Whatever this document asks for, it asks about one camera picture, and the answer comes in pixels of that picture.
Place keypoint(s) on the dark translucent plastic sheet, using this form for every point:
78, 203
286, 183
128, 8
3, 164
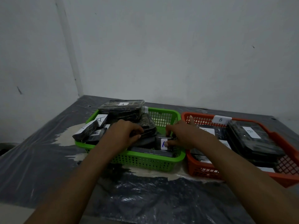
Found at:
151, 198

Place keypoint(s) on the orange plastic basket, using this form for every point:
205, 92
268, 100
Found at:
200, 171

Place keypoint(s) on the pile of black wrapped packets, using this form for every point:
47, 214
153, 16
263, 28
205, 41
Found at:
121, 108

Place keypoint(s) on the person's left forearm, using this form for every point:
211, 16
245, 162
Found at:
77, 184

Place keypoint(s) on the white paper basket label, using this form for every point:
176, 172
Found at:
220, 119

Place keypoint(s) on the person's left hand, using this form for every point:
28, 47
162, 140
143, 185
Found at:
119, 132

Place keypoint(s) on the small black labelled packet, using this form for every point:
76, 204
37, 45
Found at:
158, 143

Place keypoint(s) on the person's right thumb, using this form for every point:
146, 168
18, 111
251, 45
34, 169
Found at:
174, 143

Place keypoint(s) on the large black labelled packet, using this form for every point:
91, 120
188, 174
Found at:
252, 145

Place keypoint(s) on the green plastic basket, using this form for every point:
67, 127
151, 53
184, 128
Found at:
144, 162

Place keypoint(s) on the person's right little finger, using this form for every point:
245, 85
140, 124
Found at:
192, 120

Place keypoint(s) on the person's right forearm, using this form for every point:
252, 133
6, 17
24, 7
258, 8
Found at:
243, 181

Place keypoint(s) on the person's left fingers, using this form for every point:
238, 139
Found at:
136, 132

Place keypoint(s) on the person's right hand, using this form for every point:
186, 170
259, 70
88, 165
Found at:
189, 135

